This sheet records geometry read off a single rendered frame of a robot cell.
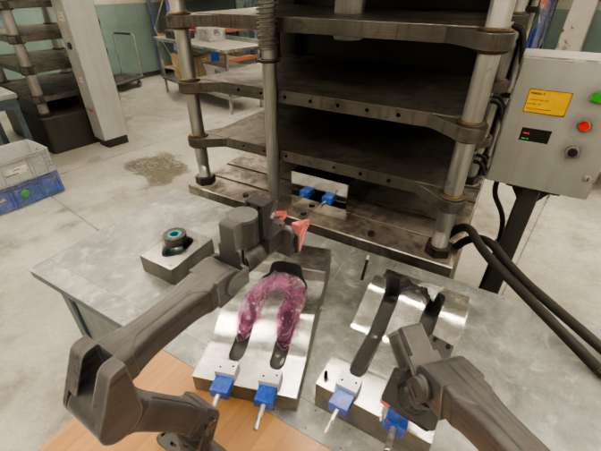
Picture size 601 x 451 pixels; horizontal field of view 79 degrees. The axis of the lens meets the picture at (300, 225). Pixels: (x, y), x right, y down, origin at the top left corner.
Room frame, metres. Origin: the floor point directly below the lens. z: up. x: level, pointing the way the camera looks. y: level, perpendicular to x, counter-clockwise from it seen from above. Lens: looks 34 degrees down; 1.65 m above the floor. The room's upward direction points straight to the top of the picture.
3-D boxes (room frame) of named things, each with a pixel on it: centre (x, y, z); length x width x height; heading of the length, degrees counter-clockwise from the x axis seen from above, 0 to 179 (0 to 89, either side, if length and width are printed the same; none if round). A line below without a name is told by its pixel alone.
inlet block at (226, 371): (0.49, 0.19, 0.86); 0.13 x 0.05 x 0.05; 167
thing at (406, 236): (1.70, -0.20, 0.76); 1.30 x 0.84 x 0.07; 60
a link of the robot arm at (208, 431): (0.39, 0.22, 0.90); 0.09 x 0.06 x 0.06; 57
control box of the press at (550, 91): (1.14, -0.81, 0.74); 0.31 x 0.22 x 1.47; 60
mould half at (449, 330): (0.64, -0.27, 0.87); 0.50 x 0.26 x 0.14; 150
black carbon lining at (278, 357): (0.72, 0.08, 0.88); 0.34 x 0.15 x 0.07; 167
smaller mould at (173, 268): (1.02, 0.43, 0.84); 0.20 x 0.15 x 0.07; 150
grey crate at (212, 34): (6.30, 1.38, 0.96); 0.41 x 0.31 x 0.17; 40
